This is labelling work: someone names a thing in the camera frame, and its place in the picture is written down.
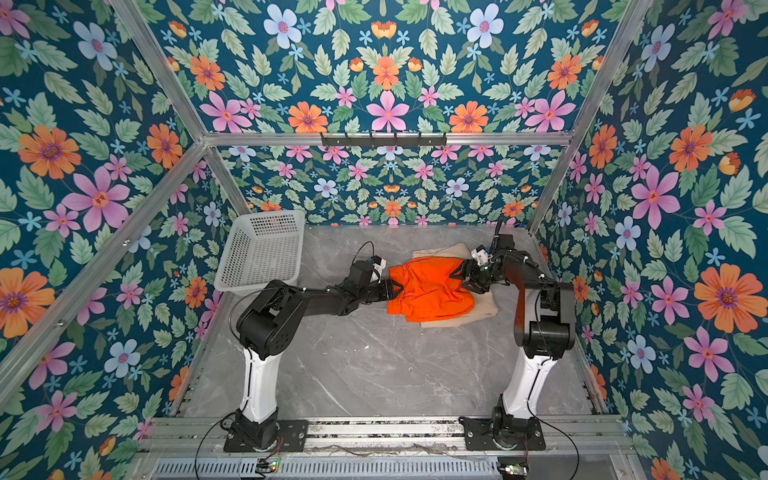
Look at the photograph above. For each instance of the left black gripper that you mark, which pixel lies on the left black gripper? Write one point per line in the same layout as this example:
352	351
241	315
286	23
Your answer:
387	288

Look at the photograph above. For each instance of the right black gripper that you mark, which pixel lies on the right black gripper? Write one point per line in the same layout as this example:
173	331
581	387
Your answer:
471	273

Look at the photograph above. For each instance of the orange shorts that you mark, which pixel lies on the orange shorts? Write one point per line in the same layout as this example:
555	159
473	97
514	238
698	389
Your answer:
429	294

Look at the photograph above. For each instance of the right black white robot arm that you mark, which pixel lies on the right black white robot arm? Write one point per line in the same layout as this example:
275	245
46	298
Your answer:
543	330

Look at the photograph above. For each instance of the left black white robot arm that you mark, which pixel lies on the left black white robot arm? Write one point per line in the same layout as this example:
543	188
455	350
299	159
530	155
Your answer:
268	326

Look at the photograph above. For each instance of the white perforated plastic basket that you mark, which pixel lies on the white perforated plastic basket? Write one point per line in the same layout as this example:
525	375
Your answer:
261	247

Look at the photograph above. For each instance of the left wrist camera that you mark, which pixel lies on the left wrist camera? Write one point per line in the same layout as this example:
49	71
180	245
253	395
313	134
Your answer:
366	267

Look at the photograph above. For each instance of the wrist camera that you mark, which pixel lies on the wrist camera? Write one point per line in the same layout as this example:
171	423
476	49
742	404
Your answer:
366	267
501	244

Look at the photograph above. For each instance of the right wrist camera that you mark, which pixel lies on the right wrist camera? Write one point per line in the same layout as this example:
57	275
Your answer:
501	244

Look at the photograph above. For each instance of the black hook rail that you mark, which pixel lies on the black hook rail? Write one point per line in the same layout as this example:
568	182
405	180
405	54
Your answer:
371	140

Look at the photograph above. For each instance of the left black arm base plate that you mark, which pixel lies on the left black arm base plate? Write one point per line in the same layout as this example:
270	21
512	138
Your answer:
294	435

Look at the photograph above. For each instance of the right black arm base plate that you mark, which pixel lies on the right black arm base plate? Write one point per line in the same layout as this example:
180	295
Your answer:
503	434

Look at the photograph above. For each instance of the white vented cable duct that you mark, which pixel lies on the white vented cable duct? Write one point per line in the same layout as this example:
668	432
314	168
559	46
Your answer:
329	468

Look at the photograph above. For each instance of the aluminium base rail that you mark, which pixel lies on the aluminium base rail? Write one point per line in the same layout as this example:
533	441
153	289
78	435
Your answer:
430	435

